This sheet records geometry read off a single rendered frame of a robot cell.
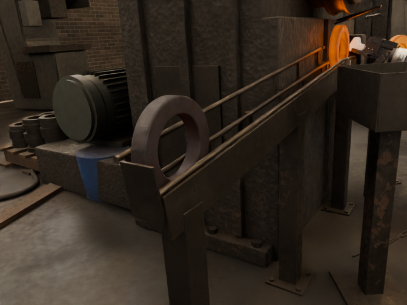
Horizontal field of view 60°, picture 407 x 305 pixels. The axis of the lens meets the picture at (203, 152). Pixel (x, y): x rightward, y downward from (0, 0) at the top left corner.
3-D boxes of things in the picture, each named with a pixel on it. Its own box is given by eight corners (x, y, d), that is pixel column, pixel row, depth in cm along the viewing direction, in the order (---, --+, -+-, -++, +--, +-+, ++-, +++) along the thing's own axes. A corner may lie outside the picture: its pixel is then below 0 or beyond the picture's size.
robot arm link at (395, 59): (402, 67, 147) (399, 69, 141) (390, 63, 149) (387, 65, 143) (410, 49, 144) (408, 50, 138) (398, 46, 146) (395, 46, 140)
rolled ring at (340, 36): (350, 24, 147) (343, 25, 149) (338, 24, 133) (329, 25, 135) (347, 69, 153) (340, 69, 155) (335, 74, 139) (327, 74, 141)
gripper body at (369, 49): (371, 35, 150) (401, 43, 145) (363, 55, 154) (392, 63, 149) (367, 36, 145) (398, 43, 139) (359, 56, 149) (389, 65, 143)
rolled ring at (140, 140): (203, 83, 66) (189, 83, 68) (134, 114, 52) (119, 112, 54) (214, 171, 73) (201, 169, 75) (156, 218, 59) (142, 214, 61)
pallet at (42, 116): (58, 185, 223) (44, 117, 209) (-1, 165, 270) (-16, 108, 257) (180, 138, 313) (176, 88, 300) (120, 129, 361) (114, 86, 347)
